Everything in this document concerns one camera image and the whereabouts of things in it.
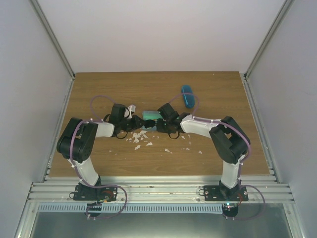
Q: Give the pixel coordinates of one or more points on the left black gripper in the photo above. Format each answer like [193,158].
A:
[136,121]

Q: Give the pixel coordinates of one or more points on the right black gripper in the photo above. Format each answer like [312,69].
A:
[159,128]

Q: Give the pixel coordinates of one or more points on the grey-blue glasses case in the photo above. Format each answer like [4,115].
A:
[150,115]

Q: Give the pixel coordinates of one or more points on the blue translucent glasses case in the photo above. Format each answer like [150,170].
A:
[188,96]

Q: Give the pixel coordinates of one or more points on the black round sunglasses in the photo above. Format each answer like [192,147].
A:
[150,123]

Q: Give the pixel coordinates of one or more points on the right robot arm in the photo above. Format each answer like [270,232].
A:
[231,143]

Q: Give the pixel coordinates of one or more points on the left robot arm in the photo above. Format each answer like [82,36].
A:
[77,140]

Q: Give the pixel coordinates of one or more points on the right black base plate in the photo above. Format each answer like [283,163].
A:
[219,193]

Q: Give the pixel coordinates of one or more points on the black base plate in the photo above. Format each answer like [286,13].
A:
[219,193]
[85,193]

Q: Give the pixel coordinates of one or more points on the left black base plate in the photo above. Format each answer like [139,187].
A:
[85,193]

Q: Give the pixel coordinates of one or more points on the aluminium rail frame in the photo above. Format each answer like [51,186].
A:
[163,189]

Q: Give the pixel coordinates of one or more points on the slotted grey cable duct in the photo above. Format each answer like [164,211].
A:
[133,208]

